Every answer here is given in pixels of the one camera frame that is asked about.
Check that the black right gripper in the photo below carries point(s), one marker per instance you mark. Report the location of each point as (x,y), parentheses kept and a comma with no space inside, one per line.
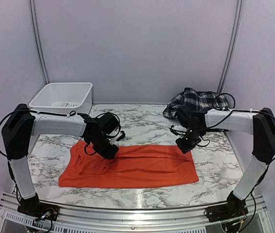
(184,148)

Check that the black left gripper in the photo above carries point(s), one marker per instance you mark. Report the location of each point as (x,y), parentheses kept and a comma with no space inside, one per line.
(109,155)

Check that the black white plaid skirt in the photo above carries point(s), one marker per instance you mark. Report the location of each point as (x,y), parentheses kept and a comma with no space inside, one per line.
(195,101)

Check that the orange garment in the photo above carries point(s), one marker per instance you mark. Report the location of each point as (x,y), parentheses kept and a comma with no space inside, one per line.
(140,166)

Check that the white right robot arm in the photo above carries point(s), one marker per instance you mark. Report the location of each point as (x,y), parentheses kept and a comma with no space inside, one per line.
(259,125)

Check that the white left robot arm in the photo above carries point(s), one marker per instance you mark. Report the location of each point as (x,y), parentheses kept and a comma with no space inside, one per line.
(18,128)

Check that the white plastic laundry bin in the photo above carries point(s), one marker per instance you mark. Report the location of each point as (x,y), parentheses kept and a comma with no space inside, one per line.
(63,98)

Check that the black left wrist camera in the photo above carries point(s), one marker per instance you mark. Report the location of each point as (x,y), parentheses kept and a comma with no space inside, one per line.
(108,122)

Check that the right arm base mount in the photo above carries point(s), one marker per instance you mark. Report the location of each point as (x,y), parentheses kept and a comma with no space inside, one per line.
(224,212)

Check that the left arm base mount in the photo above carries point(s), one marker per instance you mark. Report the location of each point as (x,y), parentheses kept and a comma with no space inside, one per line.
(37,210)

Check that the aluminium front frame rail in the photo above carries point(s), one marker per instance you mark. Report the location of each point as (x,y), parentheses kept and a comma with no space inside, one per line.
(79,219)

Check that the right aluminium corner post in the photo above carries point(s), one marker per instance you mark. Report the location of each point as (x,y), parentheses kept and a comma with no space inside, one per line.
(232,45)

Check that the aluminium corner post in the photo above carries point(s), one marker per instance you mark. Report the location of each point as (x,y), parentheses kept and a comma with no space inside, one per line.
(232,45)
(37,42)

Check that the left aluminium corner post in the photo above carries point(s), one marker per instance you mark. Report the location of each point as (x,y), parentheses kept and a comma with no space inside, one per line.
(37,42)

